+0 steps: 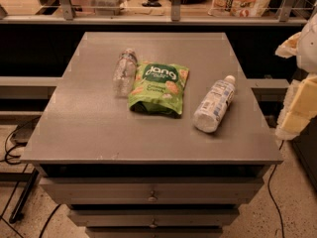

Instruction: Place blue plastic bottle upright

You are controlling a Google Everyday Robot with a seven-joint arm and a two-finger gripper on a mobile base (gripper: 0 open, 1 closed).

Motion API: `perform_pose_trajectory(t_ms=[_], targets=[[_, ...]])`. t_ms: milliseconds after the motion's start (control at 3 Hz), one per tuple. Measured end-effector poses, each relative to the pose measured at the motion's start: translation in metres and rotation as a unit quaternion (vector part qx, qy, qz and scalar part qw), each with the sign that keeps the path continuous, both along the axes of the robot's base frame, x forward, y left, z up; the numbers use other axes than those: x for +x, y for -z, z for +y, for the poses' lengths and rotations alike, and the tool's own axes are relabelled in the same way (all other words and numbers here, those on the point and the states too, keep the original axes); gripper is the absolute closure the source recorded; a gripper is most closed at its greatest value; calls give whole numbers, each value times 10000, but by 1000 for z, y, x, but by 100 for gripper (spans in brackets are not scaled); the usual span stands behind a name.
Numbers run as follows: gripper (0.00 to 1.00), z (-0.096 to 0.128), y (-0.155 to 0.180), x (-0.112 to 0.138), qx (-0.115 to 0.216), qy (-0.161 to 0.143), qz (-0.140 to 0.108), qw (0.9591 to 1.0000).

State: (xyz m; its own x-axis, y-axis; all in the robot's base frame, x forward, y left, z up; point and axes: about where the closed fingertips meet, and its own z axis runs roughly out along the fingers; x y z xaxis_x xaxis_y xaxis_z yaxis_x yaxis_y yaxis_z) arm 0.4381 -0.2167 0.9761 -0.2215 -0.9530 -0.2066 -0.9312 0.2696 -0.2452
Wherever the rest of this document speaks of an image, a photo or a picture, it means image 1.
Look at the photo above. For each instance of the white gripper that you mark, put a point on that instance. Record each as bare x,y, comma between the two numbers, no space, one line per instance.
309,50

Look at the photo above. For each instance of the blue label plastic bottle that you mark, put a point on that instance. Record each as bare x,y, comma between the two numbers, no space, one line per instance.
213,107

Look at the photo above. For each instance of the clear crushed plastic bottle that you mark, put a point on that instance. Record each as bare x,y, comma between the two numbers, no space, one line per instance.
124,73

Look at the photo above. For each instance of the grey metal railing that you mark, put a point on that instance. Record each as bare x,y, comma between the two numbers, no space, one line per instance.
149,12

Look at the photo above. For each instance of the green snack bag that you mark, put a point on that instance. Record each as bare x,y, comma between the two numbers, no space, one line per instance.
158,89

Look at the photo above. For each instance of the grey drawer cabinet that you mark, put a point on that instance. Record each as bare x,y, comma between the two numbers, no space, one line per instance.
102,160

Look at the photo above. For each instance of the top drawer knob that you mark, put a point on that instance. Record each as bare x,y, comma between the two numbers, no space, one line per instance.
152,197

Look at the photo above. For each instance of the drawer knob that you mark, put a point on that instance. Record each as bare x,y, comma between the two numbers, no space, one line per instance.
153,224
152,197

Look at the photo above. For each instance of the black stand leg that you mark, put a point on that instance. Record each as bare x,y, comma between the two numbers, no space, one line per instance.
28,179

